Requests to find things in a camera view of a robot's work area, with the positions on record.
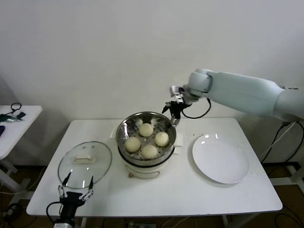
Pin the round glass pot lid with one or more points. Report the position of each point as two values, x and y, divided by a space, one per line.
99 152

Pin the large white round plate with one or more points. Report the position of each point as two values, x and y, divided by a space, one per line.
218 159

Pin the white side table with tools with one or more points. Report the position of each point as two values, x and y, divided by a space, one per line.
21 128

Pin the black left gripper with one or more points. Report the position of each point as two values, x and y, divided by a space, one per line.
70 200

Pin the white steamed baozi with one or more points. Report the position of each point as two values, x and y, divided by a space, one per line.
146 130
149 151
132 145
162 139

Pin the dark blue screen device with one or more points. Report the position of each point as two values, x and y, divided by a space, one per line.
1 130

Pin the white electric cooker base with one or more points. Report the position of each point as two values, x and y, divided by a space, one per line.
142 172

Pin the green hand tool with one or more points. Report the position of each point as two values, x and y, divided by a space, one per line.
9 118

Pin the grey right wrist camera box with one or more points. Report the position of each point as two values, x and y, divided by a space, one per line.
175 91

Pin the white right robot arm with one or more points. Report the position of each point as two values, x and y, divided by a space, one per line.
237 90

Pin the small black device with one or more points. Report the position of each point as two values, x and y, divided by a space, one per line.
21 115

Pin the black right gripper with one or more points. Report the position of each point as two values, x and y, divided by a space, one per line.
177 109

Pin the perforated steel steamer basket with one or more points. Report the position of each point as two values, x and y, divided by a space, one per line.
123 133

